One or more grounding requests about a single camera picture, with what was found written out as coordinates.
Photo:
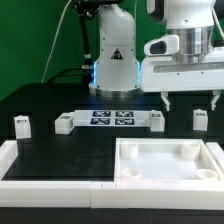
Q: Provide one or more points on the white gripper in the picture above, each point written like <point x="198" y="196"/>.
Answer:
<point x="161" y="74"/>

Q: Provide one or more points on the white square tabletop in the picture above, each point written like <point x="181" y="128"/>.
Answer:
<point x="146" y="159"/>

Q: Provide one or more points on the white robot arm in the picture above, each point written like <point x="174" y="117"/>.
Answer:
<point x="184" y="59"/>

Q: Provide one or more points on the white base tag plate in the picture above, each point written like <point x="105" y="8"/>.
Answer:
<point x="112" y="118"/>

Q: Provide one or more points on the white U-shaped fence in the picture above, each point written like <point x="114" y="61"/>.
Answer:
<point x="185" y="194"/>

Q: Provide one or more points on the black camera pole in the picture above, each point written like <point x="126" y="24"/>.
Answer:
<point x="87" y="10"/>

